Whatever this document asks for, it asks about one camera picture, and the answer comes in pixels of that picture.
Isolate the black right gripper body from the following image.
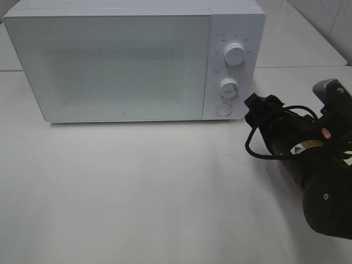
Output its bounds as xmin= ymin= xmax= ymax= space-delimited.
xmin=245 ymin=95 xmax=323 ymax=157

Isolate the white upper microwave knob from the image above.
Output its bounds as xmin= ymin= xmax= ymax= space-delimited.
xmin=223 ymin=40 xmax=246 ymax=66

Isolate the round white door button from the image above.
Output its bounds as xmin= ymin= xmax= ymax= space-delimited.
xmin=216 ymin=103 xmax=232 ymax=117

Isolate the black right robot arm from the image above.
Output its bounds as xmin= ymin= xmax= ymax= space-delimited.
xmin=244 ymin=93 xmax=351 ymax=239

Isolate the white lower microwave knob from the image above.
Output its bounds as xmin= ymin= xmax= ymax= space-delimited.
xmin=219 ymin=78 xmax=238 ymax=98

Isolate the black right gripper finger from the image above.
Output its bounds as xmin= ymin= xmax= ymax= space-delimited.
xmin=244 ymin=93 xmax=260 ymax=106

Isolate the white microwave door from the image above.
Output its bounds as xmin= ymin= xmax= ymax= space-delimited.
xmin=4 ymin=15 xmax=211 ymax=123

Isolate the white neighbouring table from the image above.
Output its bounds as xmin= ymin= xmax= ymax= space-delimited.
xmin=256 ymin=1 xmax=347 ymax=68

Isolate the white microwave knob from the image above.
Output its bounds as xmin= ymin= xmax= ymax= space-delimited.
xmin=219 ymin=78 xmax=238 ymax=98
xmin=223 ymin=40 xmax=246 ymax=66

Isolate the white microwave oven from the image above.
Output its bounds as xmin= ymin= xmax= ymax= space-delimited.
xmin=3 ymin=1 xmax=266 ymax=123

